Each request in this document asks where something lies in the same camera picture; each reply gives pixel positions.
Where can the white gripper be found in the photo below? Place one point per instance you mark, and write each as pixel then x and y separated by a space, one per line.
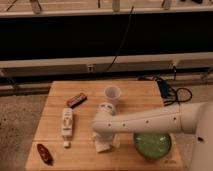
pixel 110 138

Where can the white sponge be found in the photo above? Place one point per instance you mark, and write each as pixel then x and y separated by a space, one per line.
pixel 101 146

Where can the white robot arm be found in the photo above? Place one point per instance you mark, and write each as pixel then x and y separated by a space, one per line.
pixel 189 118

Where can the green bowl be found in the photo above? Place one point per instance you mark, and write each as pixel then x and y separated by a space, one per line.
pixel 152 146

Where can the white tube bottle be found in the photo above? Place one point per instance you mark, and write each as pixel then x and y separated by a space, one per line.
pixel 67 126

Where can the brown chocolate bar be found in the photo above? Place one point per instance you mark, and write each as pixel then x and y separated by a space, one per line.
pixel 76 100

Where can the dark red oblong object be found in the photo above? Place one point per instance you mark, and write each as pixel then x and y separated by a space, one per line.
pixel 45 154

